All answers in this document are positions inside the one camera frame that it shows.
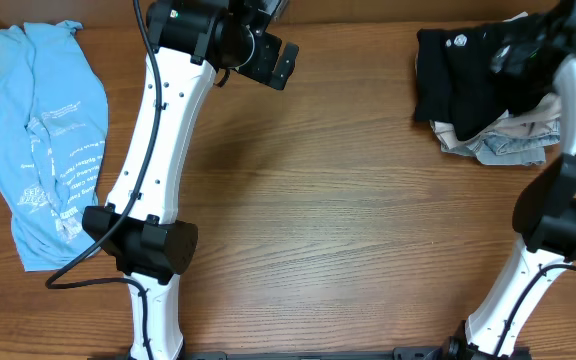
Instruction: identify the black t-shirt with logo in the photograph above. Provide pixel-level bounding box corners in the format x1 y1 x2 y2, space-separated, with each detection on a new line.
414 14 551 141

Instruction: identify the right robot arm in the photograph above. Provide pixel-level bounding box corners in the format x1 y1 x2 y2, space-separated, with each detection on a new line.
430 0 576 359

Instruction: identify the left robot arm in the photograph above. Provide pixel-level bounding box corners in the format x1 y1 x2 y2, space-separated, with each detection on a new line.
83 0 299 359

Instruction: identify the folded beige garment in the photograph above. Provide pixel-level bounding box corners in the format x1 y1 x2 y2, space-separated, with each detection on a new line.
430 93 561 150

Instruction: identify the folded light denim garment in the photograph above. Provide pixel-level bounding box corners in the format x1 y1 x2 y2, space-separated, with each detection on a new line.
440 126 560 166

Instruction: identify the light blue printed t-shirt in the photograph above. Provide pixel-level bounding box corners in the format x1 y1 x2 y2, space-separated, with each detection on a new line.
0 20 108 272

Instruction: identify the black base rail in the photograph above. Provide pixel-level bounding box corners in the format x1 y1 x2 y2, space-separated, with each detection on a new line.
87 345 534 360

